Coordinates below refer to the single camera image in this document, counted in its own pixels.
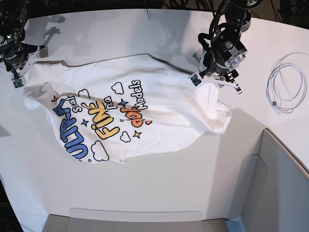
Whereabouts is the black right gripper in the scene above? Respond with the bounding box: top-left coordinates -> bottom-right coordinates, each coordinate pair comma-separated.
2,45 -> 27,72

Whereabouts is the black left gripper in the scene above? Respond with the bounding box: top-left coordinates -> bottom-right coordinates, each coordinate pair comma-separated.
206,60 -> 236,81

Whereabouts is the white printed t-shirt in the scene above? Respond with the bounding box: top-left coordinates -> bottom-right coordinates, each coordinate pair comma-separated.
24,54 -> 232,164

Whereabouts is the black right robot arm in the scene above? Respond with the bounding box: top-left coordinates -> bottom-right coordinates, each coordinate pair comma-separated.
0,0 -> 29,72

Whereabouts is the grey partition panel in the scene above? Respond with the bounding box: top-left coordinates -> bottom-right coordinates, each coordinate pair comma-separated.
225,129 -> 309,232

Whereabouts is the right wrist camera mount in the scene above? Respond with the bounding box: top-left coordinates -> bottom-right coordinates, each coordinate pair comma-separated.
8,45 -> 46,89

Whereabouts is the coiled white cable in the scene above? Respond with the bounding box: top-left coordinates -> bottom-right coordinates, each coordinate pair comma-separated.
266,53 -> 308,114

